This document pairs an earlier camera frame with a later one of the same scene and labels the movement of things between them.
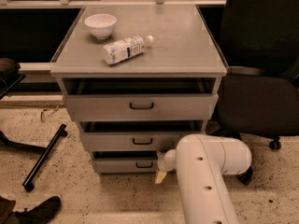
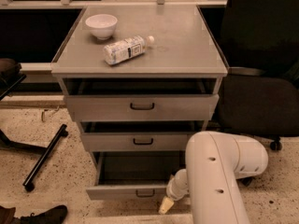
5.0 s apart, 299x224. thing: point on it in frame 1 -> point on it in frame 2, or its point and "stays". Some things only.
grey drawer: [142, 107] stays
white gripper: [162, 164] -> [173, 190]
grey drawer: [126, 165] -> [127, 193]
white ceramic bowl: [101, 24] stays
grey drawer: [135, 141] stays
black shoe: [39, 214] -> [54, 216]
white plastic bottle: [124, 49] stays
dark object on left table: [9, 76] stays
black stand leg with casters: [6, 143] stays
